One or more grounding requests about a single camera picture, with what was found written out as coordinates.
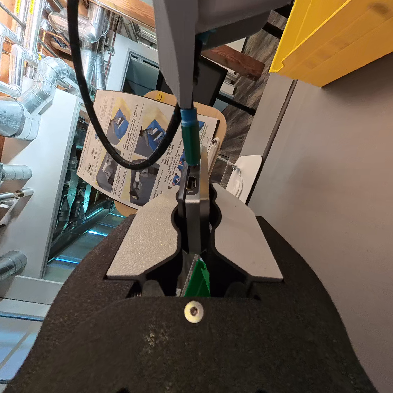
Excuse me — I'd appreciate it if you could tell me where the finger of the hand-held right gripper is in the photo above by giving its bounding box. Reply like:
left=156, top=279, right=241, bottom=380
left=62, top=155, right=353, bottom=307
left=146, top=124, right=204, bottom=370
left=152, top=0, right=198, bottom=109
left=196, top=0, right=294, bottom=51

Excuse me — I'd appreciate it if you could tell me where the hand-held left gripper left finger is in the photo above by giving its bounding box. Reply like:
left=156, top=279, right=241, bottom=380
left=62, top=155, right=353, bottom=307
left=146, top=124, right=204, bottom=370
left=105, top=185, right=182, bottom=281

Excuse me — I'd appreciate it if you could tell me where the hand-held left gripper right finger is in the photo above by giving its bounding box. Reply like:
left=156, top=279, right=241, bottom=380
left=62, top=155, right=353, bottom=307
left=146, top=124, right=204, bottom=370
left=211, top=183, right=284, bottom=283

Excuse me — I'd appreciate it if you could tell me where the grey metal port hub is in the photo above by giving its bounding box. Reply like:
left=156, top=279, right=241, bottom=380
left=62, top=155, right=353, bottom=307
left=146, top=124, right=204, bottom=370
left=177, top=144, right=211, bottom=254

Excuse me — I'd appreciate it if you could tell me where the green plastic bin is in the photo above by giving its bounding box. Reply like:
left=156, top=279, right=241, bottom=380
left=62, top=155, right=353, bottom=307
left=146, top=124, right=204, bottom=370
left=184, top=259, right=211, bottom=298

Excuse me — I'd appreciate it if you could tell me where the black cable with green plugs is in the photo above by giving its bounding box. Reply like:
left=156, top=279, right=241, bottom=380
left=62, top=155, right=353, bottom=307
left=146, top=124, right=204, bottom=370
left=67, top=0, right=211, bottom=169

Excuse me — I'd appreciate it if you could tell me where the yellow plastic bin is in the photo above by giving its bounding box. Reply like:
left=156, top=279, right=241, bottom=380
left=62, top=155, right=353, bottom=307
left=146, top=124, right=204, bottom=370
left=269, top=0, right=393, bottom=88

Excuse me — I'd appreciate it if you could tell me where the black framed monitor on pole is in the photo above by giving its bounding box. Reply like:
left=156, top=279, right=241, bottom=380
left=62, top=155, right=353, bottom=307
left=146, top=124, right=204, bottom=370
left=157, top=54, right=228, bottom=107

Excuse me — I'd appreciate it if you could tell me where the silver metal air duct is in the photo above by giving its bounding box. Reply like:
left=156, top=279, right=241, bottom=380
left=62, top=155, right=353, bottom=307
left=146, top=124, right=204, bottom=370
left=0, top=57, right=80, bottom=141

